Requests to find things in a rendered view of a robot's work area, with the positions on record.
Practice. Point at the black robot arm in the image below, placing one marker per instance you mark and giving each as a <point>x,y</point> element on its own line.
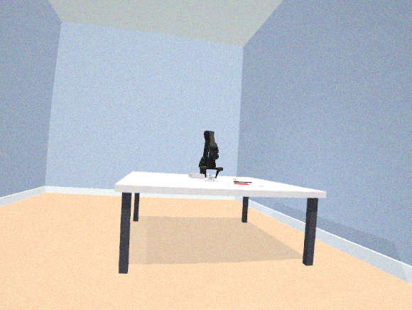
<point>210,147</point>

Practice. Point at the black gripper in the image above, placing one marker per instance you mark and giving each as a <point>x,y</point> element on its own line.
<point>211,164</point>

